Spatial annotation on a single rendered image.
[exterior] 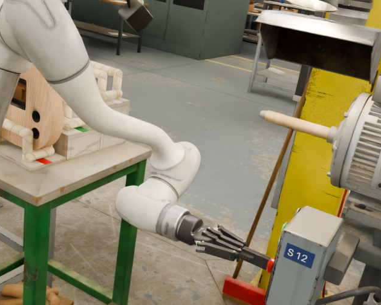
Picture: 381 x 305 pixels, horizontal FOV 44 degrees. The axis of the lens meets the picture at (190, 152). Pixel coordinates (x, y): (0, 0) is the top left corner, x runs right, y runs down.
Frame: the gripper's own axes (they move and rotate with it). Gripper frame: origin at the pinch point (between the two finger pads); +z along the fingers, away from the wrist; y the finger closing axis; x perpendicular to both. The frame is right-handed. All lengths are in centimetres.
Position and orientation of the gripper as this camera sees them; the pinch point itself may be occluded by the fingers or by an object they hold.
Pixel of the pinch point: (255, 258)
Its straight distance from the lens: 117.8
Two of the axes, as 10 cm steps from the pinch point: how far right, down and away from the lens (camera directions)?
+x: 1.6, -9.2, -3.6
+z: 8.6, 3.1, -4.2
